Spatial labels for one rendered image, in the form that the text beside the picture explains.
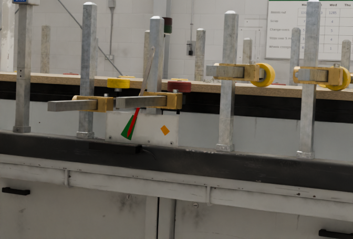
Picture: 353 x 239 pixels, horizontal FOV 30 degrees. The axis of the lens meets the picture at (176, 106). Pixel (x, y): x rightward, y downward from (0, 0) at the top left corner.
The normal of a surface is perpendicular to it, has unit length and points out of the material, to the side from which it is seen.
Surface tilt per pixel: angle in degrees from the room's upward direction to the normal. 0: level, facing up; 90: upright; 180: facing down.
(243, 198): 90
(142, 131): 90
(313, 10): 90
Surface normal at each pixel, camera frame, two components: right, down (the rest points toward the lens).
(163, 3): -0.39, 0.03
